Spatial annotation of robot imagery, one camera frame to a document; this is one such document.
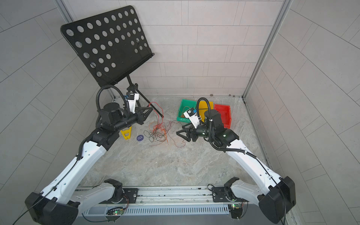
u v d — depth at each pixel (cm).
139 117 59
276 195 37
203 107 105
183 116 102
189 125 68
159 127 84
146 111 66
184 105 107
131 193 72
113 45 63
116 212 65
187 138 61
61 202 38
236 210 67
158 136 91
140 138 93
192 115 60
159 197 72
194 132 62
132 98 59
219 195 71
